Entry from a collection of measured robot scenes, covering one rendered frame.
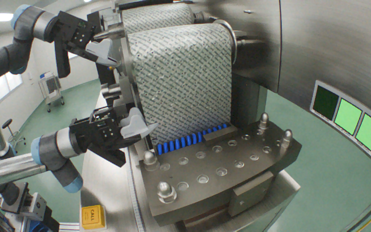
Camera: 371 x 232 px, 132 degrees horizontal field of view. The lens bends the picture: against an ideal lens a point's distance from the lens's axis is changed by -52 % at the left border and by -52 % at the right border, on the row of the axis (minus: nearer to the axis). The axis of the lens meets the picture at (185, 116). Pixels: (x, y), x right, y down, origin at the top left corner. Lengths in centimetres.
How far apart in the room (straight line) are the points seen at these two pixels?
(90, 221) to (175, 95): 41
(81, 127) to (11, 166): 32
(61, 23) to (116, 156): 36
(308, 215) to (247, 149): 131
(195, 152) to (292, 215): 130
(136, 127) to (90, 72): 580
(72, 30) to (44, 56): 625
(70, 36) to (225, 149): 46
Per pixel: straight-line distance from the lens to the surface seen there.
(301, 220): 160
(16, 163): 60
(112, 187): 57
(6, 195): 106
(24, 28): 49
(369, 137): 35
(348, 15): 34
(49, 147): 44
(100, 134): 38
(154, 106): 39
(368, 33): 33
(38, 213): 101
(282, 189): 53
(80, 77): 627
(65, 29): 45
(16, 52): 50
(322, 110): 37
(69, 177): 50
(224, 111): 48
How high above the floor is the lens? 131
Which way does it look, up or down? 31 degrees down
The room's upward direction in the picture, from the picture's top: 7 degrees counter-clockwise
